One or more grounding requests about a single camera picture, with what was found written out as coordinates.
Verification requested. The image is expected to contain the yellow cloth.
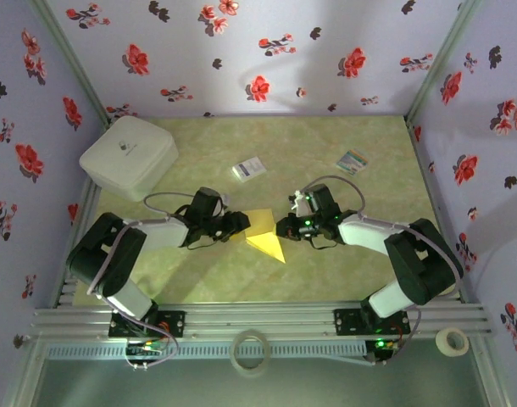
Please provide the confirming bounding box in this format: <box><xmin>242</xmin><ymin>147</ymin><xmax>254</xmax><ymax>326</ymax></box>
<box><xmin>241</xmin><ymin>208</ymin><xmax>286</xmax><ymax>265</ymax></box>

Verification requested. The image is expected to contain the small white blue box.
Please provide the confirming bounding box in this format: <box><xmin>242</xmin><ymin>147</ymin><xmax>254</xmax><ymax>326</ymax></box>
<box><xmin>231</xmin><ymin>156</ymin><xmax>268</xmax><ymax>184</ymax></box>

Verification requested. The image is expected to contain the teal orange medical packet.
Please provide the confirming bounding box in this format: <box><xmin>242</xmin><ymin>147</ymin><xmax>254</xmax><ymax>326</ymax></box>
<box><xmin>336</xmin><ymin>148</ymin><xmax>369</xmax><ymax>176</ymax></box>

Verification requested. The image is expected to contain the white plastic lidded container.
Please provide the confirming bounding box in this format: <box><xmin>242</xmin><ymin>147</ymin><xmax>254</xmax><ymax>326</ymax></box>
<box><xmin>79</xmin><ymin>115</ymin><xmax>179</xmax><ymax>204</ymax></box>

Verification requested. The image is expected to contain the clear tape roll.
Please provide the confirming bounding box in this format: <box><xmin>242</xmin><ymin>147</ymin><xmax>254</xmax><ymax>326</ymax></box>
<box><xmin>230</xmin><ymin>329</ymin><xmax>272</xmax><ymax>378</ymax></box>

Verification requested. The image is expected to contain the white tape roll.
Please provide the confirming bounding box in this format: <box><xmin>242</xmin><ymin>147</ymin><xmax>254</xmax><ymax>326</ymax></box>
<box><xmin>435</xmin><ymin>326</ymin><xmax>470</xmax><ymax>357</ymax></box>

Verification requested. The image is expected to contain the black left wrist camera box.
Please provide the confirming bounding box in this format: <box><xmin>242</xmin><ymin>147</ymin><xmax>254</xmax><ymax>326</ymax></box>
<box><xmin>192</xmin><ymin>187</ymin><xmax>226</xmax><ymax>217</ymax></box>

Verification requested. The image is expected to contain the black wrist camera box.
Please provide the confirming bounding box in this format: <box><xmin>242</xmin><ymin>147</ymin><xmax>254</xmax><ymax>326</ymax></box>
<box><xmin>192</xmin><ymin>187</ymin><xmax>226</xmax><ymax>217</ymax></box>
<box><xmin>300</xmin><ymin>183</ymin><xmax>338</xmax><ymax>215</ymax></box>

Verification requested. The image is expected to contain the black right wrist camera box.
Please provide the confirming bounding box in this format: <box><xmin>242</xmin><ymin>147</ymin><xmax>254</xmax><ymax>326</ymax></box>
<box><xmin>300</xmin><ymin>183</ymin><xmax>338</xmax><ymax>215</ymax></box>

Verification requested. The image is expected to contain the lilac right arm cable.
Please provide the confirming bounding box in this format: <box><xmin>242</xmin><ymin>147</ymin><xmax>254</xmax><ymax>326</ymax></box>
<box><xmin>303</xmin><ymin>176</ymin><xmax>464</xmax><ymax>365</ymax></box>

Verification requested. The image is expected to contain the lilac arm cable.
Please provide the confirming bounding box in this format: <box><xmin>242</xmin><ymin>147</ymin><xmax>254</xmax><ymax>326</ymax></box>
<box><xmin>303</xmin><ymin>176</ymin><xmax>464</xmax><ymax>365</ymax></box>
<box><xmin>86</xmin><ymin>192</ymin><xmax>197</xmax><ymax>370</ymax></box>

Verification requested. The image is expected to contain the lilac left arm cable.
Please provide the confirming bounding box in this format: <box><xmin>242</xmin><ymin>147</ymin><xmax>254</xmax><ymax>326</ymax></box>
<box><xmin>86</xmin><ymin>192</ymin><xmax>197</xmax><ymax>370</ymax></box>

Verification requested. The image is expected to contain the aluminium rail beam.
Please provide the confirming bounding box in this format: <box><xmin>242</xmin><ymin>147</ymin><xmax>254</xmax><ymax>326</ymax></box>
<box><xmin>29</xmin><ymin>300</ymin><xmax>495</xmax><ymax>340</ymax></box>

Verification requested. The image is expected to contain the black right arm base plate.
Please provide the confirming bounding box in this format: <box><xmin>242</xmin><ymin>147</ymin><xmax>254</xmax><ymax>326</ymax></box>
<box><xmin>333</xmin><ymin>307</ymin><xmax>412</xmax><ymax>336</ymax></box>

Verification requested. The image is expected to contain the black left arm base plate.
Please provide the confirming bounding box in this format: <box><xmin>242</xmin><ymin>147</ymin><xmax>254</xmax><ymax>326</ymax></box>
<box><xmin>108</xmin><ymin>309</ymin><xmax>187</xmax><ymax>339</ymax></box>

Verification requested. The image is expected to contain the slotted grey cable duct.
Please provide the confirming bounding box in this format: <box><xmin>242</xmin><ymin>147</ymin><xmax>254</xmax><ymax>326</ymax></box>
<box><xmin>44</xmin><ymin>341</ymin><xmax>368</xmax><ymax>361</ymax></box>

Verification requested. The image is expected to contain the aluminium side rail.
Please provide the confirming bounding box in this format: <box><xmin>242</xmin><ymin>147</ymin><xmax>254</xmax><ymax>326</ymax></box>
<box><xmin>50</xmin><ymin>176</ymin><xmax>103</xmax><ymax>309</ymax></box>

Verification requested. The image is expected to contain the aluminium frame post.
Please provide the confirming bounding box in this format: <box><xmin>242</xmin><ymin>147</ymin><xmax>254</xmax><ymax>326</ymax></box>
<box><xmin>27</xmin><ymin>0</ymin><xmax>111</xmax><ymax>126</ymax></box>
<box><xmin>404</xmin><ymin>0</ymin><xmax>482</xmax><ymax>122</ymax></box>

